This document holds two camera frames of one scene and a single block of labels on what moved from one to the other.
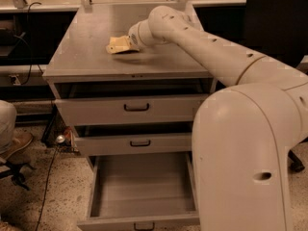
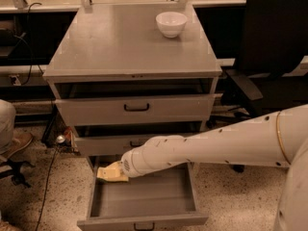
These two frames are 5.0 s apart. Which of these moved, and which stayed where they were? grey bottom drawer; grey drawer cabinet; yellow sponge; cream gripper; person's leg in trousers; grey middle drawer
Moved: yellow sponge; cream gripper
Stayed: grey drawer cabinet; grey middle drawer; person's leg in trousers; grey bottom drawer
